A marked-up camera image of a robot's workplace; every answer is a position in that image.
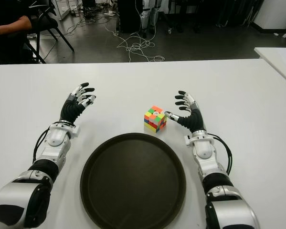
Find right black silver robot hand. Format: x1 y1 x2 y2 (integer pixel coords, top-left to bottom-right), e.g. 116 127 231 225
164 90 207 134

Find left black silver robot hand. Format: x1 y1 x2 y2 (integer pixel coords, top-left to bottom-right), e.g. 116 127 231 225
59 82 97 125

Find multicoloured Rubik's cube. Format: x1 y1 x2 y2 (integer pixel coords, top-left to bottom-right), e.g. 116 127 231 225
143 105 168 133

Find dark brown round plate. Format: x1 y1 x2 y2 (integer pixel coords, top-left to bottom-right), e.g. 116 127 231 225
80 133 187 229

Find black folding chair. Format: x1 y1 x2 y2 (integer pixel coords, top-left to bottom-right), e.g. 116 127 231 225
25 0 75 64

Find seated person in black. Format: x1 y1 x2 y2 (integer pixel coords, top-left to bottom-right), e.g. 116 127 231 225
0 0 36 65

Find white glass display case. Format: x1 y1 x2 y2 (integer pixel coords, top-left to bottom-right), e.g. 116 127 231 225
51 0 71 21

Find white side table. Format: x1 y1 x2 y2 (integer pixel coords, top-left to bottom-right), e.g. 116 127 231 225
254 47 286 88

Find black floor cabinet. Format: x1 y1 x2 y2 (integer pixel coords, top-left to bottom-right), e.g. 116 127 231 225
117 0 143 33

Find standing white humanoid robot legs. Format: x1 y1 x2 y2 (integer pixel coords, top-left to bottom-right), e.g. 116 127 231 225
140 0 159 36

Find white cabinet with black base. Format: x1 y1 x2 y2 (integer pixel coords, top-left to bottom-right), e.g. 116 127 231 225
252 0 286 31

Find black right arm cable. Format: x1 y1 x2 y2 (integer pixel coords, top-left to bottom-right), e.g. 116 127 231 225
213 135 233 175

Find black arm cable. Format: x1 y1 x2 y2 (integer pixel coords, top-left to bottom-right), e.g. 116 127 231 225
213 135 233 175
32 126 53 163

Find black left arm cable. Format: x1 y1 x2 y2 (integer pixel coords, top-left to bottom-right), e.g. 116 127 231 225
32 126 53 163

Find white tangled floor cable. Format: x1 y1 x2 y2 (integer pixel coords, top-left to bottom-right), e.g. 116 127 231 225
104 23 166 62

